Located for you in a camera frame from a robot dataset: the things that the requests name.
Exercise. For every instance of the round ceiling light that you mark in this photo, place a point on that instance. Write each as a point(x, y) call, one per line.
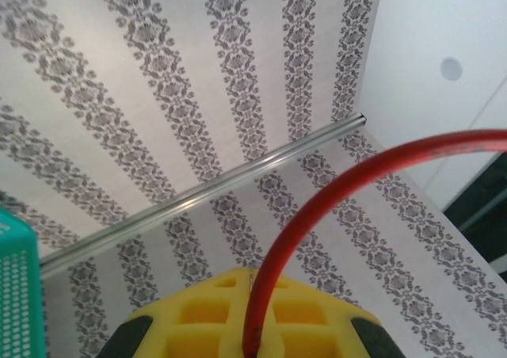
point(451, 69)

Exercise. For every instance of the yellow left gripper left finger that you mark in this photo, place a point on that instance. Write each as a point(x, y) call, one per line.
point(166, 314)

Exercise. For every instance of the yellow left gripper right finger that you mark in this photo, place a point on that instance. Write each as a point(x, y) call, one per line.
point(336, 334)

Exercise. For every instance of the dark background panel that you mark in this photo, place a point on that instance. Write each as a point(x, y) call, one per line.
point(491, 199)

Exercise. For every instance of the teal plastic basket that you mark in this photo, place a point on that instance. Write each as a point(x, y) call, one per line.
point(20, 294)

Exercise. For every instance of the aluminium frame corner post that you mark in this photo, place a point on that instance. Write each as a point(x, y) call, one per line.
point(198, 196)

